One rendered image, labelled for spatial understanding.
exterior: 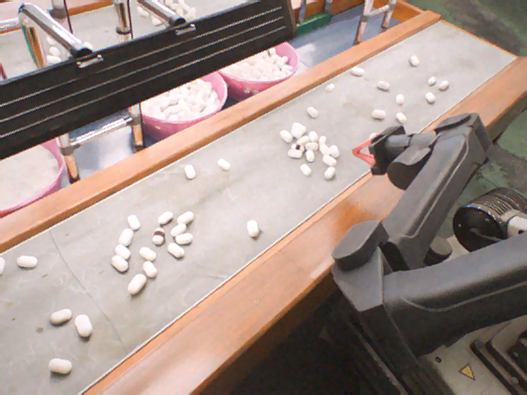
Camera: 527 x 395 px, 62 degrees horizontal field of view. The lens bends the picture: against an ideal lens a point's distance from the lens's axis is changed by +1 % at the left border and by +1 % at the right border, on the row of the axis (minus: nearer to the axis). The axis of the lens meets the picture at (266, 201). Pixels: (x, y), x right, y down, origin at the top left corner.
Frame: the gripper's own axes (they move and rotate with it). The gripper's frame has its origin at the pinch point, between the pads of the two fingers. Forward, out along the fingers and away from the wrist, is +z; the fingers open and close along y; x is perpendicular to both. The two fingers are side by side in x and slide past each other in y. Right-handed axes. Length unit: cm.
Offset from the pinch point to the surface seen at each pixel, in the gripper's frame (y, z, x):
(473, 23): -291, 117, 17
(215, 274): 37.7, 6.1, 7.1
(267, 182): 14.1, 14.6, 0.6
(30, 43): 46, 12, -39
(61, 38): 46, -1, -36
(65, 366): 65, 6, 5
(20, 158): 51, 44, -23
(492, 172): -140, 46, 73
